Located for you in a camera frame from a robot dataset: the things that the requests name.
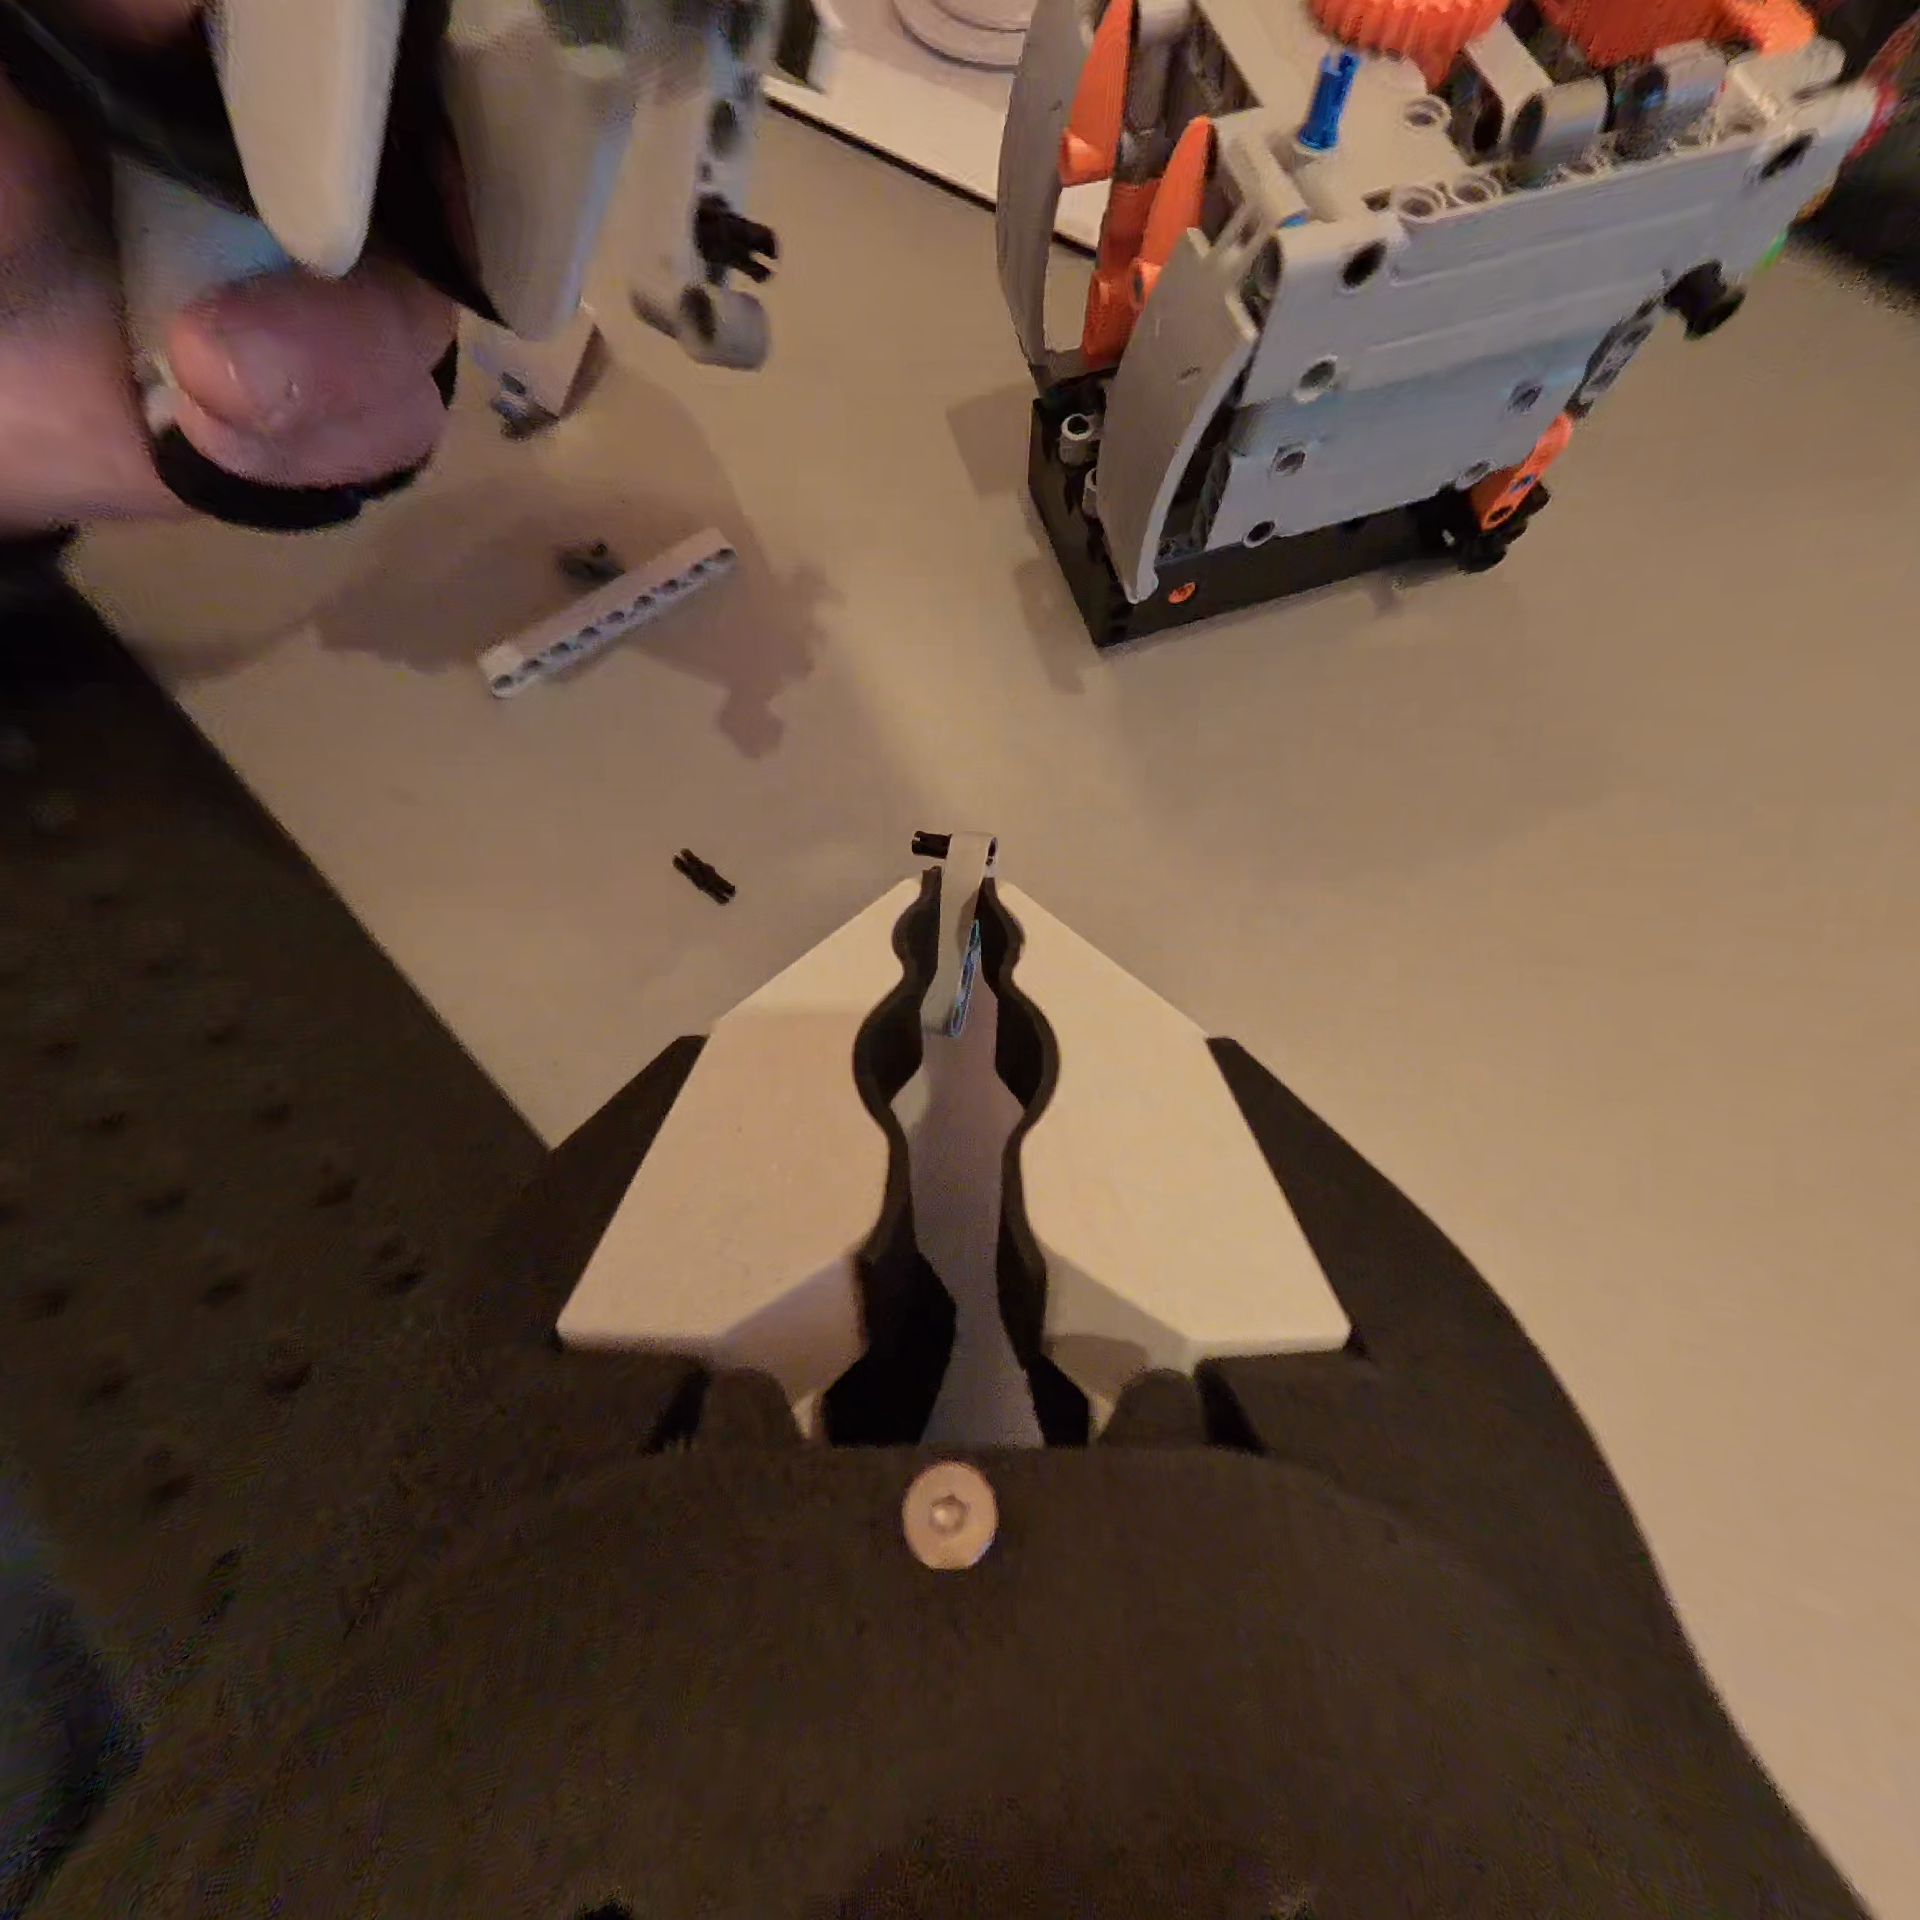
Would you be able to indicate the grey orange toy brick vehicle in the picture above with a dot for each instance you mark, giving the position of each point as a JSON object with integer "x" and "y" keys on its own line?
{"x": 1428, "y": 304}

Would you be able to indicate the small grey panel piece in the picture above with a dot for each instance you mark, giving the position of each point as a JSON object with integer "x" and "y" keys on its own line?
{"x": 531, "y": 374}

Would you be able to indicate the black perforated panel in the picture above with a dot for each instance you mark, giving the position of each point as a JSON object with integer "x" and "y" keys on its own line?
{"x": 300, "y": 1203}

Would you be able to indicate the white round stand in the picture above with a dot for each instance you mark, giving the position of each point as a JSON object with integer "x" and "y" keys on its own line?
{"x": 969, "y": 21}

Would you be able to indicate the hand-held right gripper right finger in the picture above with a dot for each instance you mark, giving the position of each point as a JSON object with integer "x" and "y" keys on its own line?
{"x": 1169, "y": 1203}

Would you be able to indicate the white rounded board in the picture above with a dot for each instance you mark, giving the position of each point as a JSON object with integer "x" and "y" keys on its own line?
{"x": 929, "y": 134}

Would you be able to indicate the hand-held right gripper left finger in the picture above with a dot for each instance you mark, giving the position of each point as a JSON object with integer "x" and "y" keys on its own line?
{"x": 749, "y": 1203}

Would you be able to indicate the person's left hand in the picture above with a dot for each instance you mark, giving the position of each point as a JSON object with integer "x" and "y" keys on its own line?
{"x": 300, "y": 374}

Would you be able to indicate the short light grey toy beam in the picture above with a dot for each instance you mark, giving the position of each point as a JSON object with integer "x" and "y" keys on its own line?
{"x": 956, "y": 936}

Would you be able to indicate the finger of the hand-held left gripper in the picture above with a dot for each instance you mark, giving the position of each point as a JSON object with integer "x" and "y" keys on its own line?
{"x": 538, "y": 162}

